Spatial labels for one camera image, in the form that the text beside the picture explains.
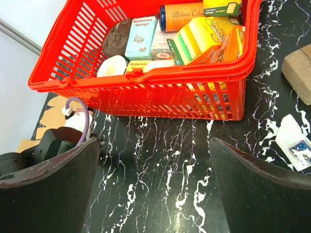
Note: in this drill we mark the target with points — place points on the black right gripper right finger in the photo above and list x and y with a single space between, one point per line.
257 196

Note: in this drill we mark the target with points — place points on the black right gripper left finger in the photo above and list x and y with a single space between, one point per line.
52 196

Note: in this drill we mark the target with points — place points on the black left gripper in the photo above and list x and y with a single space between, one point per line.
53 143

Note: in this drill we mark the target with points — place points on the brown cardboard box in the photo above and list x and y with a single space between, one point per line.
53 119

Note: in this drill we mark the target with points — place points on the light blue Kamenoko sponge box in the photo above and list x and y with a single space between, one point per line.
140 38

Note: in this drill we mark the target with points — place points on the pink white small box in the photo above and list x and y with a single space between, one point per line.
160 48

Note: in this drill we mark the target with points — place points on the green yellow sponge scrubber box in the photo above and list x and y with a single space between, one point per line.
221 8

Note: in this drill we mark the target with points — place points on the white card with stamp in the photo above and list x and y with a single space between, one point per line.
295 145

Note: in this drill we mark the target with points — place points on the red plastic shopping basket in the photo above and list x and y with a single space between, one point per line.
71 57

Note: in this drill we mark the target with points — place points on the white round sponge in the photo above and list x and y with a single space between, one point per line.
113 66

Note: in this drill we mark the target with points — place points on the brown round knitted scrubber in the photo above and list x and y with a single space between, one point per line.
115 42

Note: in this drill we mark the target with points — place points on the yellow Kamenoko sponge pack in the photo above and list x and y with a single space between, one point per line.
147 65

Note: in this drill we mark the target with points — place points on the scouring pads pack kraft sleeve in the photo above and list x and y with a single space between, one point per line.
296 68

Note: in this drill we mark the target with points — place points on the orange sponge package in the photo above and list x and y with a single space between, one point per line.
232 47

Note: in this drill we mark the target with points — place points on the orange cylindrical bottle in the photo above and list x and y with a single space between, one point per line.
173 17

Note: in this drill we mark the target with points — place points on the yellow green sponge pack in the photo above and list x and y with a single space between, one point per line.
199 39

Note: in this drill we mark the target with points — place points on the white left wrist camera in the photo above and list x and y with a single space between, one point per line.
76 119

